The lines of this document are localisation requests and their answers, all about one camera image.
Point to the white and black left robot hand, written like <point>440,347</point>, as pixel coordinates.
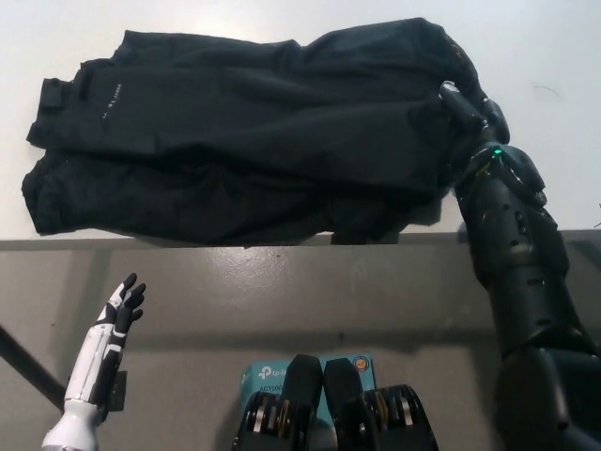
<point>101,352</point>

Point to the black jacket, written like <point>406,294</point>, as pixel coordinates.
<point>235,150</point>

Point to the black robot torso with silver ribs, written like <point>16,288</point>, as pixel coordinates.
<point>305,404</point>

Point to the black floor tape patch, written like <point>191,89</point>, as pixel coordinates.
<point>118,390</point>

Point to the black table leg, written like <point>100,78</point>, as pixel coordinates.
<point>28,359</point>

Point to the teal tp-link box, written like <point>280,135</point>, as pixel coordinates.
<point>265,373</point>

